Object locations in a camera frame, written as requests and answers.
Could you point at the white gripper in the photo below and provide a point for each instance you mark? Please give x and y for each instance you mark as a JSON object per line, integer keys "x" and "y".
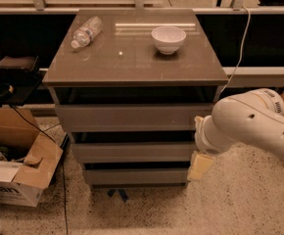
{"x": 201, "y": 141}

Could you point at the grey drawer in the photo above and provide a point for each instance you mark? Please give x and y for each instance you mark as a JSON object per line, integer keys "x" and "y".
{"x": 119, "y": 118}
{"x": 133, "y": 152}
{"x": 135, "y": 177}

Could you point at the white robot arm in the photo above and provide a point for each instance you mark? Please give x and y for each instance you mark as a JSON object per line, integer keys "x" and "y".
{"x": 254, "y": 118}

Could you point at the grey top drawer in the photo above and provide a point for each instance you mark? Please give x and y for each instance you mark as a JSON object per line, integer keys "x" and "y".
{"x": 119, "y": 118}

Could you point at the grey three-drawer cabinet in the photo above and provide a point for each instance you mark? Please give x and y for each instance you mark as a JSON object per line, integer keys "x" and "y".
{"x": 122, "y": 66}

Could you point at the grey bottom drawer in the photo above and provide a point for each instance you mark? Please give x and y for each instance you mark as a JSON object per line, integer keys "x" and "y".
{"x": 135, "y": 177}

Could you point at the open cardboard box left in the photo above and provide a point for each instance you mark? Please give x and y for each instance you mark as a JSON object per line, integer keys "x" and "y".
{"x": 28, "y": 158}

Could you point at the white ceramic bowl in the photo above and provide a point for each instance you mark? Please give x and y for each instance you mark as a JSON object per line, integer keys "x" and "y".
{"x": 168, "y": 39}

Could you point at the clear plastic water bottle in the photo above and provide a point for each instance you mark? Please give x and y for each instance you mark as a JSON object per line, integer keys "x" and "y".
{"x": 83, "y": 36}

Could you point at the black tray stand left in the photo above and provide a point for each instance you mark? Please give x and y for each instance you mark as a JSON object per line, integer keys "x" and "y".
{"x": 19, "y": 77}

